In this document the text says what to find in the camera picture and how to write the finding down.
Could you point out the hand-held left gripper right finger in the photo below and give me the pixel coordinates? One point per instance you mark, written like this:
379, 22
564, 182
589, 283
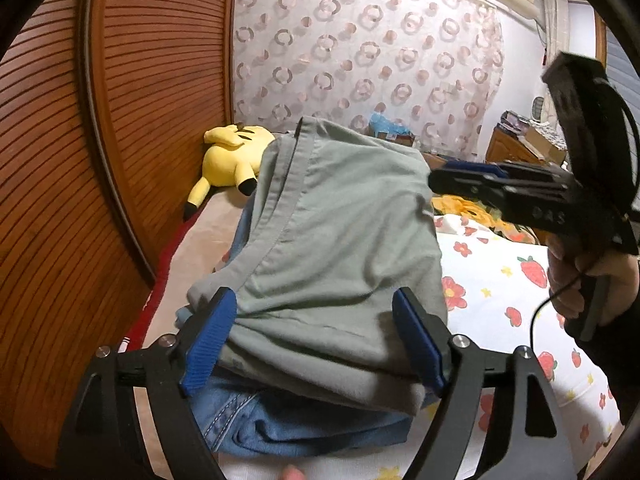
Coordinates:
417, 340

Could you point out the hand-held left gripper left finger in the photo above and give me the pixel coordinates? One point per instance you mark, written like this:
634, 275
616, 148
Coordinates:
210, 345

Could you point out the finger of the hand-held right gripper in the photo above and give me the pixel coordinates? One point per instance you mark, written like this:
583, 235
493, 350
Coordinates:
460, 185
475, 167

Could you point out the grey-green polo shirt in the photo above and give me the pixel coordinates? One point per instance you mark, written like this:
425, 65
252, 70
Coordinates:
340, 240

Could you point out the person's right forearm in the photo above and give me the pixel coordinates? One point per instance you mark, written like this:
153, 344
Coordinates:
620, 360

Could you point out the person's right hand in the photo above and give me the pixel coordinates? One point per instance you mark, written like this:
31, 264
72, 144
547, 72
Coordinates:
562, 280

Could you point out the wooden dresser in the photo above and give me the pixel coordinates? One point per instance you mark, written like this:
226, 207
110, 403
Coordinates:
505, 149

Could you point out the cardboard box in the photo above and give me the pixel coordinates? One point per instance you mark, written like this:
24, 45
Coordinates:
545, 142

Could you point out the white desk fan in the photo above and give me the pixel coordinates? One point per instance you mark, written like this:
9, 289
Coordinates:
538, 108

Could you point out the white floral bed sheet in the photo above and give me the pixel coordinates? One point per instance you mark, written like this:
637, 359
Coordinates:
500, 270

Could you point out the blue plastic bag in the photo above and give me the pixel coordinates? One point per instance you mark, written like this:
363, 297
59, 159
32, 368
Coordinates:
387, 125

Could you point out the beige bed cover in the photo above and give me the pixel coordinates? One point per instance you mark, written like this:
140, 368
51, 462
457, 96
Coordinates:
200, 250

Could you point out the window with grey shutter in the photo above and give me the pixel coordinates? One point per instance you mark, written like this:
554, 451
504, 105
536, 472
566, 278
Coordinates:
619, 55

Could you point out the cream curtain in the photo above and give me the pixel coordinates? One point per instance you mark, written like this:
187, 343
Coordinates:
555, 25

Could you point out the yellow plush toy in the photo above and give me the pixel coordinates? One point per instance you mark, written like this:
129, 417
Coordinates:
227, 160

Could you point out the wooden slatted wardrobe door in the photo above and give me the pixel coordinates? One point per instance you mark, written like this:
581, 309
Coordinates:
125, 135

